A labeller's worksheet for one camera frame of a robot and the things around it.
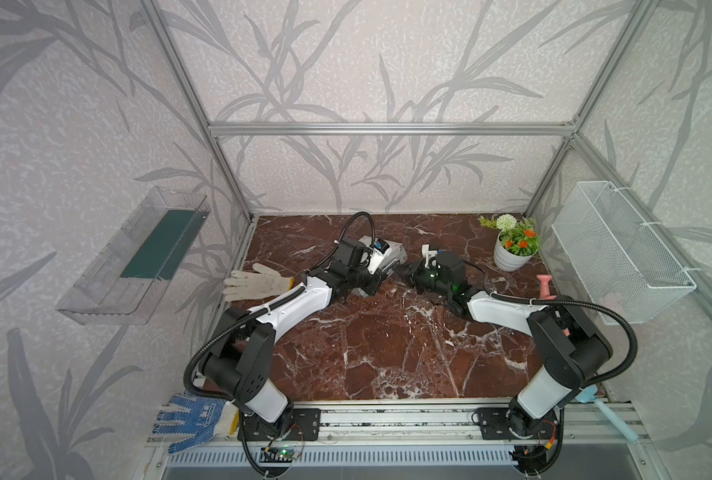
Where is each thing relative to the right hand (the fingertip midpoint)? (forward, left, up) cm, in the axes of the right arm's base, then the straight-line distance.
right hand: (389, 265), depth 85 cm
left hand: (-2, +1, -3) cm, 3 cm away
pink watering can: (-5, -47, -9) cm, 48 cm away
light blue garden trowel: (-31, -51, -15) cm, 62 cm away
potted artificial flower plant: (+11, -41, -2) cm, 42 cm away
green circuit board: (-43, +27, -16) cm, 54 cm away
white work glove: (+5, +44, -16) cm, 47 cm away
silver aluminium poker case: (-1, +1, +3) cm, 4 cm away
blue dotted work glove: (-35, +53, -16) cm, 65 cm away
